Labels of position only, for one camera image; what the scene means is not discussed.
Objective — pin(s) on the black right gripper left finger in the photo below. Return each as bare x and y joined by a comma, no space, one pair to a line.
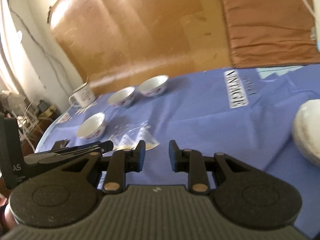
73,189

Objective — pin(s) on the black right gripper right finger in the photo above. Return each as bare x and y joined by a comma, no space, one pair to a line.
241,193

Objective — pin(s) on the large white bowl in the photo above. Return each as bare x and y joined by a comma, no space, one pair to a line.
93,127

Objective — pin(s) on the large floral plate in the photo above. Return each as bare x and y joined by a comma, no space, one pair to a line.
305,130

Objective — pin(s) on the floral bowl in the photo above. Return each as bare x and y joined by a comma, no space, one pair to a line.
154,86
122,98

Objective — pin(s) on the black smartphone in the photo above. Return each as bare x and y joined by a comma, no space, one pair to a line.
58,145

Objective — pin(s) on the blue patterned tablecloth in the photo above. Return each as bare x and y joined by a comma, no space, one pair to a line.
195,112

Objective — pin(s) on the white enamel mug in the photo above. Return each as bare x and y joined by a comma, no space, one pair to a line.
82,96

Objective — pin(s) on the brown seat cushion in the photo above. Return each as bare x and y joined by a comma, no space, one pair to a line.
265,33

